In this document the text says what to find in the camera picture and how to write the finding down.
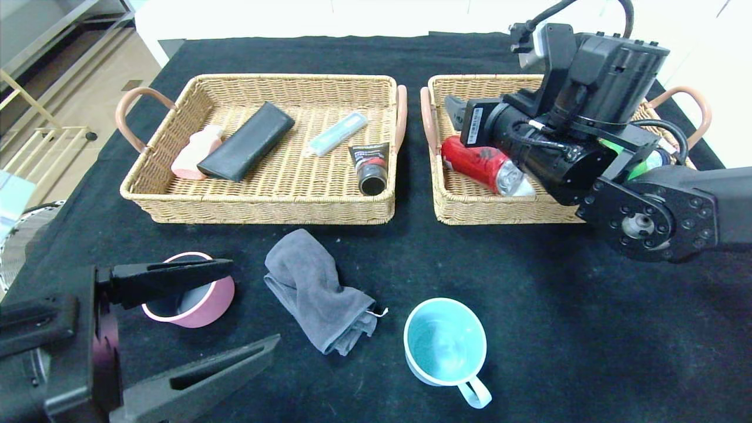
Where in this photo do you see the black cosmetic tube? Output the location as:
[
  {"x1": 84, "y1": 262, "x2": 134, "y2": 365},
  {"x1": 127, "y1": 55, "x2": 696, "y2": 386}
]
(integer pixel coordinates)
[{"x1": 348, "y1": 143, "x2": 391, "y2": 197}]

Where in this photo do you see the black tablecloth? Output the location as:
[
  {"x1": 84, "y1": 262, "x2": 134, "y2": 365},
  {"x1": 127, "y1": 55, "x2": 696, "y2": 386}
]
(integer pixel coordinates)
[{"x1": 0, "y1": 32, "x2": 752, "y2": 423}]

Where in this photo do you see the small pink bottle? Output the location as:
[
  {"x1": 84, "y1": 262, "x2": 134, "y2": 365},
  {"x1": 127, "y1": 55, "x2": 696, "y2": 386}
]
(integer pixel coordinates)
[{"x1": 172, "y1": 125, "x2": 225, "y2": 180}]

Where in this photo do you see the round wire mesh object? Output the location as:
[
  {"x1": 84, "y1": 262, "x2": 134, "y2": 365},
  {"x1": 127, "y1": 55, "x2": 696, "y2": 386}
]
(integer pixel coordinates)
[{"x1": 0, "y1": 202, "x2": 66, "y2": 294}]

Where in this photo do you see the pink saucepan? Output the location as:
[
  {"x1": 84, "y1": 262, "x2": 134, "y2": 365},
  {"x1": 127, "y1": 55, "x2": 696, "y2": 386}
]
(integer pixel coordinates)
[{"x1": 141, "y1": 252, "x2": 236, "y2": 328}]

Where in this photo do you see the grey towel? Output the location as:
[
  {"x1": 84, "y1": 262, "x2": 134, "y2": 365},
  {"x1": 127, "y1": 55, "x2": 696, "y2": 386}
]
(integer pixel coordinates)
[{"x1": 264, "y1": 229, "x2": 390, "y2": 356}]

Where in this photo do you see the grey metal shelf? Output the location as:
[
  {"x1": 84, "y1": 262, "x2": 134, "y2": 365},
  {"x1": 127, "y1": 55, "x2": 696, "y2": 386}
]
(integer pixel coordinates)
[{"x1": 0, "y1": 0, "x2": 139, "y2": 83}]

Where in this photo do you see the light wooden rack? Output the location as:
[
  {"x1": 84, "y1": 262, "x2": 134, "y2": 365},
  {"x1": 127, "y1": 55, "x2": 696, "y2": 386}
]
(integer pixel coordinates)
[{"x1": 0, "y1": 68, "x2": 98, "y2": 212}]

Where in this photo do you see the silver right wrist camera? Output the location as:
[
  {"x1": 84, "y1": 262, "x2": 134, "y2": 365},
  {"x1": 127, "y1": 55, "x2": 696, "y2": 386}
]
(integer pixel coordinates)
[{"x1": 510, "y1": 23, "x2": 548, "y2": 72}]

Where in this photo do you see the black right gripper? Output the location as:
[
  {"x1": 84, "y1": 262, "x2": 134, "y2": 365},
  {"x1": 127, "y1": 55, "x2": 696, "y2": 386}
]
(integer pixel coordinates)
[{"x1": 444, "y1": 95, "x2": 577, "y2": 186}]

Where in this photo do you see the clear blue plastic case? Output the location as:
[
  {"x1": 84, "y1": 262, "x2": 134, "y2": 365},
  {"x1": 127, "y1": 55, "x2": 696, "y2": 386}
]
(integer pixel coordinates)
[{"x1": 305, "y1": 112, "x2": 369, "y2": 157}]

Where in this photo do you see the green lime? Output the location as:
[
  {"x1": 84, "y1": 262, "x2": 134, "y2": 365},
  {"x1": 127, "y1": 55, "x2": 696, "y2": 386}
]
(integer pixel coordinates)
[{"x1": 599, "y1": 138, "x2": 657, "y2": 180}]

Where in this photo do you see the black leather case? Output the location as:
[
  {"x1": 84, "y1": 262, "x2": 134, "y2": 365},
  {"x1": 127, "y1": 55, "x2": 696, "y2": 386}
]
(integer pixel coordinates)
[{"x1": 197, "y1": 102, "x2": 296, "y2": 183}]

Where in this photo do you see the red soda can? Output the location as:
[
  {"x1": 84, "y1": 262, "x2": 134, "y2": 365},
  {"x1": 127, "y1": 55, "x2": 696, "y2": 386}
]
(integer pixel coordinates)
[{"x1": 441, "y1": 135, "x2": 536, "y2": 197}]

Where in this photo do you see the light blue mug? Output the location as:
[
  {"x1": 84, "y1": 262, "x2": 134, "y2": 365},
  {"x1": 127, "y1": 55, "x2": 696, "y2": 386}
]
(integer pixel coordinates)
[{"x1": 404, "y1": 297, "x2": 492, "y2": 409}]

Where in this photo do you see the wicker basket with pink handles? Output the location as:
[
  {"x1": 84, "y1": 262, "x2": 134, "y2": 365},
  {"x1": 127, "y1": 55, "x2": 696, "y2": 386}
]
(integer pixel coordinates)
[
  {"x1": 419, "y1": 74, "x2": 712, "y2": 225},
  {"x1": 116, "y1": 74, "x2": 408, "y2": 225}
]

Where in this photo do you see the black right camera cable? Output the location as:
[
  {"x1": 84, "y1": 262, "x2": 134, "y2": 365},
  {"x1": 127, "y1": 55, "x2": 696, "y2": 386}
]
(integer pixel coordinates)
[{"x1": 510, "y1": 0, "x2": 689, "y2": 171}]

